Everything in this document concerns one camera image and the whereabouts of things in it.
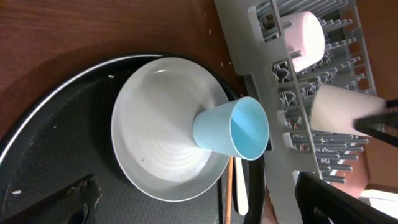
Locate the round black serving tray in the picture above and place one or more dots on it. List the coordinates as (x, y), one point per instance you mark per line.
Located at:
(67, 136)

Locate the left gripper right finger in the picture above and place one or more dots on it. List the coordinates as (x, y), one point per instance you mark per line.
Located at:
(320, 202)

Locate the wooden chopstick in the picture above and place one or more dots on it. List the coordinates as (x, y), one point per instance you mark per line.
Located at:
(227, 218)

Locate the pale green plate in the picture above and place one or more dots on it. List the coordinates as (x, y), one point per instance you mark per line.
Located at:
(151, 129)

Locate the cream cup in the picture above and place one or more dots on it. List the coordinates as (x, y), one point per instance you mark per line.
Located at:
(336, 109)

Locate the white bowl with food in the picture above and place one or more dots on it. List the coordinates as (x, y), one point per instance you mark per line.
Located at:
(305, 35)

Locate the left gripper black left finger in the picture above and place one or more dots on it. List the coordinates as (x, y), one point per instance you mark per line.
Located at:
(76, 203)

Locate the light blue cup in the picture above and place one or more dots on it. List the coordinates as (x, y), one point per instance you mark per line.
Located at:
(238, 128)

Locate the grey dishwasher rack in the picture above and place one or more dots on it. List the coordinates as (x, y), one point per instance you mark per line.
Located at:
(254, 33)

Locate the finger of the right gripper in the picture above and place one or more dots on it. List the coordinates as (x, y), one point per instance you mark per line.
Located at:
(382, 127)
(392, 103)

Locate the white plastic fork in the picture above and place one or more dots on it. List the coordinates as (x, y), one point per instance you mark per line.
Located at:
(241, 194)

